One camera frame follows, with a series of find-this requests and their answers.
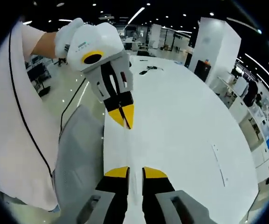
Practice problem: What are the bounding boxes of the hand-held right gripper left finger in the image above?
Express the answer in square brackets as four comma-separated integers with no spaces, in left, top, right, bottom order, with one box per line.
[77,166,130,224]

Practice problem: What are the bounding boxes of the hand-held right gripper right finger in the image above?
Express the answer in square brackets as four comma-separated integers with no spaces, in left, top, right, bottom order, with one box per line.
[142,166,218,224]

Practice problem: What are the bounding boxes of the person's left hand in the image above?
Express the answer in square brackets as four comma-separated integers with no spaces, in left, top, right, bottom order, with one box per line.
[54,18,85,59]

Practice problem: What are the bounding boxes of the grey mesh chair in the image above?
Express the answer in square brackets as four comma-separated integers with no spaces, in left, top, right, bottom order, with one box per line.
[54,104,106,224]

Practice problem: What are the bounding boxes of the black office chair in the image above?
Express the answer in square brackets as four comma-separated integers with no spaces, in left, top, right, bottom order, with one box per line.
[28,62,52,98]

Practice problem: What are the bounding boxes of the black box-shaped machine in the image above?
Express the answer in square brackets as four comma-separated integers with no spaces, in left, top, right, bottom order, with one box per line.
[193,59,212,83]

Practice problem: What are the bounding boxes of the white square pillar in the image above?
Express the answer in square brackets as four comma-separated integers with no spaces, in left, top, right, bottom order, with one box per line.
[189,17,242,87]

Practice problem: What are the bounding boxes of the person's white shirt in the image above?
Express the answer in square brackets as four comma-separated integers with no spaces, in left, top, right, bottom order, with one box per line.
[0,20,61,212]

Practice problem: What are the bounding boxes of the long white counter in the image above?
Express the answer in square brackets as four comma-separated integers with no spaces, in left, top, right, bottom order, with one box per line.
[218,76,269,169]

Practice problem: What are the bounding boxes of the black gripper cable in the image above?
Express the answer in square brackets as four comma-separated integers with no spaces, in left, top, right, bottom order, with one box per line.
[59,78,89,140]

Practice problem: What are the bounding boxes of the black cable on shirt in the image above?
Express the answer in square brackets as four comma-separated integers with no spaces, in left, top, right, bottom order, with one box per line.
[7,29,56,190]

